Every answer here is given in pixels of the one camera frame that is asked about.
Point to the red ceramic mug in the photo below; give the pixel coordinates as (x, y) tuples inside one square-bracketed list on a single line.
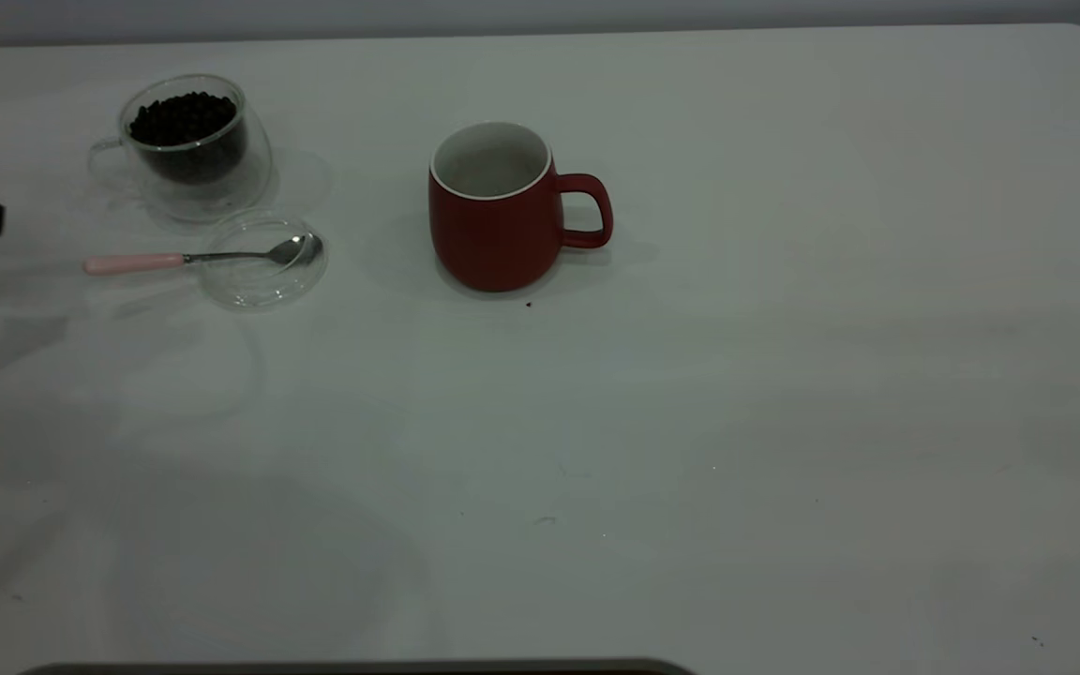
[(493, 244)]

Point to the dark coffee beans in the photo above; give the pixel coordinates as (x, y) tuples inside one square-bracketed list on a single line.
[(184, 117)]

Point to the clear double-walled glass cup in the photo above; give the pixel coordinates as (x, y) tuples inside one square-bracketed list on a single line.
[(221, 192)]

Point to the clear round glass lid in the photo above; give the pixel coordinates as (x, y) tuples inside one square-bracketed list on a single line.
[(254, 292)]

